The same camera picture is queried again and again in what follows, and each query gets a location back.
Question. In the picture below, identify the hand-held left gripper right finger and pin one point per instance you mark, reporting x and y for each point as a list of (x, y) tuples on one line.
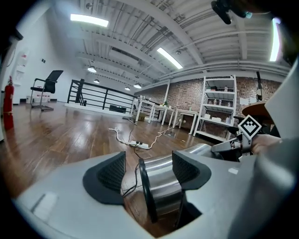
[(222, 186)]

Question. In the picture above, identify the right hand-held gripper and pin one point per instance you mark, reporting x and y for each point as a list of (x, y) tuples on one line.
[(249, 127)]

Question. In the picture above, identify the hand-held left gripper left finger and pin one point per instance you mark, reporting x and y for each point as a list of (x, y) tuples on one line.
[(70, 198)]

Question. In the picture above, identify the steel waste bin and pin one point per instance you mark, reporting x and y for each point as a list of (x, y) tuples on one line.
[(163, 177)]

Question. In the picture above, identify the white shelf unit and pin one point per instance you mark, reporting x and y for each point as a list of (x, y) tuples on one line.
[(219, 106)]

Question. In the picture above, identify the round wooden table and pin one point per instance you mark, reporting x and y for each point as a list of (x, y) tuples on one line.
[(254, 109)]

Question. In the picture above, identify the small white table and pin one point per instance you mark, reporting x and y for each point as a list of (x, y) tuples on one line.
[(187, 112), (163, 108), (147, 102)]

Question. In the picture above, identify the grey floor box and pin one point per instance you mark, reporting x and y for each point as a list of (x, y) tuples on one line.
[(170, 134)]

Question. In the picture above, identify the white power strip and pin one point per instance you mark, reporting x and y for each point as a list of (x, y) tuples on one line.
[(140, 144)]

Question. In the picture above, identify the cardboard box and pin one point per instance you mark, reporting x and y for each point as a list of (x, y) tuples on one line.
[(140, 116)]

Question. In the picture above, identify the black floor tool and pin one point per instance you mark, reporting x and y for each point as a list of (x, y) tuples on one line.
[(130, 121)]

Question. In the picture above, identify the black low box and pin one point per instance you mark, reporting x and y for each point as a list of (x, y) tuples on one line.
[(118, 108)]

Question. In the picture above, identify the long ceiling light panel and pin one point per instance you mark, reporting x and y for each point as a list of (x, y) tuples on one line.
[(90, 19), (275, 39), (169, 58)]

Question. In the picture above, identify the black metal railing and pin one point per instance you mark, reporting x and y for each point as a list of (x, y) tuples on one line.
[(102, 98)]

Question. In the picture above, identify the red fire extinguisher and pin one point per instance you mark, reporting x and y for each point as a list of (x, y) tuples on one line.
[(9, 102)]

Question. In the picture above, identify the black office chair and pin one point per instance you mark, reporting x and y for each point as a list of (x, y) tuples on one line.
[(50, 81)]

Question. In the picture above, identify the black head-worn camera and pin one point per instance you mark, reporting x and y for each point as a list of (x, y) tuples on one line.
[(223, 11)]

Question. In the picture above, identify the white wall-mounted box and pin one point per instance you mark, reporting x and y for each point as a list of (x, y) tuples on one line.
[(23, 58)]

